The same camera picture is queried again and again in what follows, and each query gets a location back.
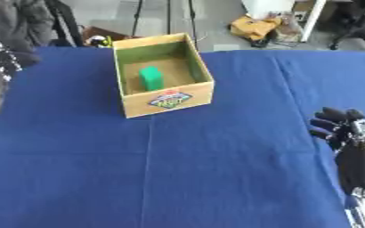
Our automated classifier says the brown bag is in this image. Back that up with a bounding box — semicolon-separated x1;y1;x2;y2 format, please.
77;26;141;48

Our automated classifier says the black office chair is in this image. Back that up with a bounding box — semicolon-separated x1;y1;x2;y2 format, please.
327;0;365;57

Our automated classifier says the tan cardboard box green inside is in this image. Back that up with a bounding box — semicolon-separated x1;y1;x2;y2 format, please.
110;32;215;119

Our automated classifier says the green rectangular block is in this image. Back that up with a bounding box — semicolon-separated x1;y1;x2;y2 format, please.
137;65;166;92

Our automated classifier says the white table leg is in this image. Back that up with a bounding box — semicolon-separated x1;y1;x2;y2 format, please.
299;0;329;43

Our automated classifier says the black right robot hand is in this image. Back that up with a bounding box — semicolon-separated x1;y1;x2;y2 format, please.
308;106;365;196

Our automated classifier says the yellow bag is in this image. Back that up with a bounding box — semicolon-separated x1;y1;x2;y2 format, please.
227;15;286;48

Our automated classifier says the black tripod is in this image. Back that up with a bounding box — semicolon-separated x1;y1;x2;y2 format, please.
129;0;200;50

